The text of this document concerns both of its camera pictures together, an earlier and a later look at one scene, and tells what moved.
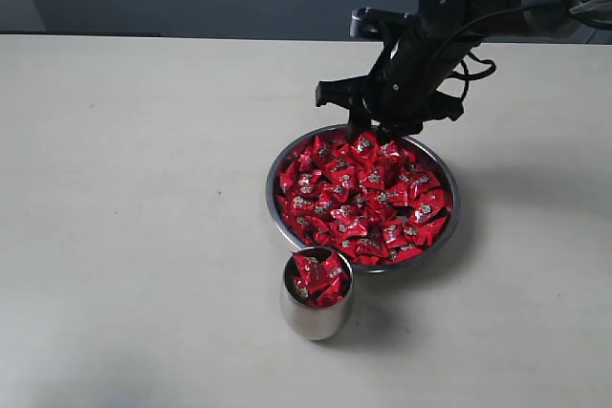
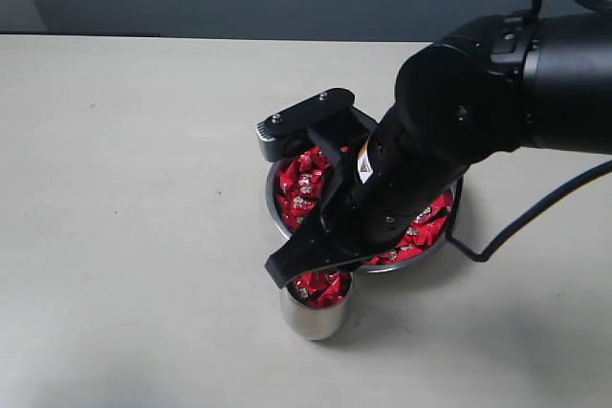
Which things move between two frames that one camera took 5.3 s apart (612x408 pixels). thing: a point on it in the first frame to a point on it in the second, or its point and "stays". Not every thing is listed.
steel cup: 312,322 stays
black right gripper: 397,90 to 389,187
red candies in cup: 319,283 stays
